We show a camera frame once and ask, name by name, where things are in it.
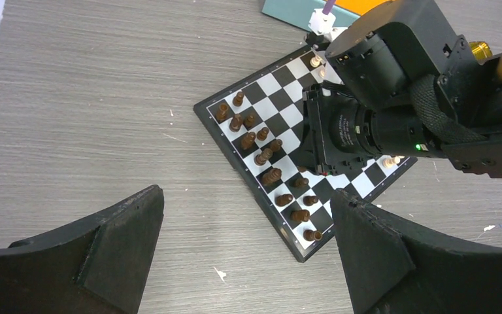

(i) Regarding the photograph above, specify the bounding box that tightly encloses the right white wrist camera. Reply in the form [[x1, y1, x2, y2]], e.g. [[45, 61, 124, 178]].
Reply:
[[305, 9, 348, 46]]

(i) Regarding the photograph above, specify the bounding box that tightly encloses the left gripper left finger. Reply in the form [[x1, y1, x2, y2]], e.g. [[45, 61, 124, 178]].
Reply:
[[0, 185, 165, 313]]

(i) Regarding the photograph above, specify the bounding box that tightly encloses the dark chess piece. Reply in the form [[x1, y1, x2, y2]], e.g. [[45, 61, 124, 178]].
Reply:
[[293, 177, 309, 188], [241, 131, 256, 150], [261, 167, 282, 186], [275, 194, 294, 207], [254, 148, 273, 166], [269, 139, 283, 152]]

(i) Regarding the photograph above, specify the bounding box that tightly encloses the yellow and teal box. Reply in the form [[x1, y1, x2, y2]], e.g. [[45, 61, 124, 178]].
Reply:
[[261, 0, 384, 31]]

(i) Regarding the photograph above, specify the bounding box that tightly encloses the gold tin tray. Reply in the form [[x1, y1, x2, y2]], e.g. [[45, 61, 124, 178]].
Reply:
[[469, 41, 493, 61]]

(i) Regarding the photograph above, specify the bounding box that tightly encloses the black white chess board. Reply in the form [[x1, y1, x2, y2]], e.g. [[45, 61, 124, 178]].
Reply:
[[194, 46, 416, 262]]

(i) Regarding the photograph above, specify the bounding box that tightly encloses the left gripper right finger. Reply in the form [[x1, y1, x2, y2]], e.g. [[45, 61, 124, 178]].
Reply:
[[330, 189, 502, 313]]

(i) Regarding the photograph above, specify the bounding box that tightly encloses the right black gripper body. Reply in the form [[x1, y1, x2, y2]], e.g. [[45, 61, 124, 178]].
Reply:
[[293, 1, 494, 175]]

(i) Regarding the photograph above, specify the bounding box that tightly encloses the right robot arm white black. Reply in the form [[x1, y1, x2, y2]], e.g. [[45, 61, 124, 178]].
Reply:
[[294, 1, 502, 179]]

